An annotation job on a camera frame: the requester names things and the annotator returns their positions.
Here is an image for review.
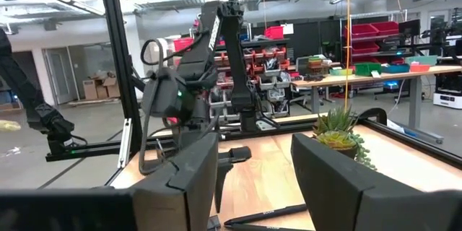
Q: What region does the black pen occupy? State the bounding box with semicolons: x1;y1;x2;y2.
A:
223;204;308;227
224;222;315;231

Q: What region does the yellow cord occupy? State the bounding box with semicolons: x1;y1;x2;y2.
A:
344;0;353;113

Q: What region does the rack of red storage bins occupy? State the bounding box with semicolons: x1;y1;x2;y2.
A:
341;20;401;66

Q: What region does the large black binder clip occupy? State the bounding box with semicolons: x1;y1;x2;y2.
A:
206;215;222;231

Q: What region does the green plastic bin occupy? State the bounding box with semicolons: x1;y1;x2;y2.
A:
353;61;383;77

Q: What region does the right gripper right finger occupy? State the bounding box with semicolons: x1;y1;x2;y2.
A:
291;133;462;231

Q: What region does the brown cardboard box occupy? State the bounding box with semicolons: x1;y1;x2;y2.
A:
96;75;122;99
82;79;98;101

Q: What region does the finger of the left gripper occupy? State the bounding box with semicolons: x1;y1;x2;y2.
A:
213;145;253;214

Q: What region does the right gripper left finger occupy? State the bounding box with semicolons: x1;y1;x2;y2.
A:
0;132;219;231

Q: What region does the wooden top work table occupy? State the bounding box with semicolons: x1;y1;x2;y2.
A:
291;64;462;145

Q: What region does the shelf of red parts bins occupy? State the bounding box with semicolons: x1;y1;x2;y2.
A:
173;25;293;116

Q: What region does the white aluminium bracket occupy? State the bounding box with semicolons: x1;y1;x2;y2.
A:
117;118;134;170

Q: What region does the succulent in black pot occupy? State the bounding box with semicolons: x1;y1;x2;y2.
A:
312;105;378;171

